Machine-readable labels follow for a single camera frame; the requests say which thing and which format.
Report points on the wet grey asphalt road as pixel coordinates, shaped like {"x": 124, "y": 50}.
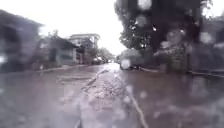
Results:
{"x": 106, "y": 100}

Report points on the low grey building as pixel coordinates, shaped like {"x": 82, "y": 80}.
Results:
{"x": 61, "y": 51}

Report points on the building behind tree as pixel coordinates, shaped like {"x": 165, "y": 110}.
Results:
{"x": 213, "y": 43}

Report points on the dark building with roof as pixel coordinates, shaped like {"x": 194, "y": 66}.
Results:
{"x": 16, "y": 43}

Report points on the large dark tree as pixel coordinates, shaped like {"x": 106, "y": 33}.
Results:
{"x": 156, "y": 26}

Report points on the pale multi-storey building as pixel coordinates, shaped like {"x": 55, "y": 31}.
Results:
{"x": 85, "y": 40}

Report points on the distant green trees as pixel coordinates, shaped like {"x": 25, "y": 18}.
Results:
{"x": 104, "y": 55}

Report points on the vehicle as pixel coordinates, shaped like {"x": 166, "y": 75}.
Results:
{"x": 130, "y": 59}

